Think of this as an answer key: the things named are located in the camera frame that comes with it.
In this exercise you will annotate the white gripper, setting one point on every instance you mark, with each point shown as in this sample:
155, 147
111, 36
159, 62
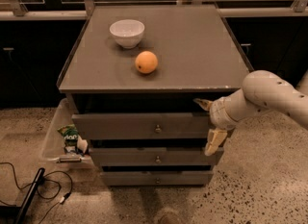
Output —
219, 114

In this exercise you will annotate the grey top drawer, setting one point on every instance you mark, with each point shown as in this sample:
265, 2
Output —
121, 126

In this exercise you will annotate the grey drawer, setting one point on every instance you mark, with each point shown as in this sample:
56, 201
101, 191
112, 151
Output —
121, 126
157, 178
153, 156

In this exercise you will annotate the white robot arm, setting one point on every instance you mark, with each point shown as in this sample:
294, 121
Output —
261, 91

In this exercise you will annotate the grey bottom drawer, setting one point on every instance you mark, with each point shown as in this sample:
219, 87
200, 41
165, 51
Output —
157, 178

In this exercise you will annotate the grey drawer cabinet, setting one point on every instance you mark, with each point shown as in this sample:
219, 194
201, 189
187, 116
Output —
197, 58

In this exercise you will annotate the grey middle drawer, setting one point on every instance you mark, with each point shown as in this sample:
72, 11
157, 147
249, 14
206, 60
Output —
153, 156

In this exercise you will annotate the orange fruit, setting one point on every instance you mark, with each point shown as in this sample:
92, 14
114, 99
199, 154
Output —
146, 62

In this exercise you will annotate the white ceramic bowl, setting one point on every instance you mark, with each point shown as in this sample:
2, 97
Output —
127, 33

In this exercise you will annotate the green snack bag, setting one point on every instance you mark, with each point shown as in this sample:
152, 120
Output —
70, 135

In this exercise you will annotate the clear plastic bin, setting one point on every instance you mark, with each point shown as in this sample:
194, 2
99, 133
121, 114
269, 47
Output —
54, 151

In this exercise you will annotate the black bar on floor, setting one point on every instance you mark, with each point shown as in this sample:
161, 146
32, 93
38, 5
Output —
29, 197

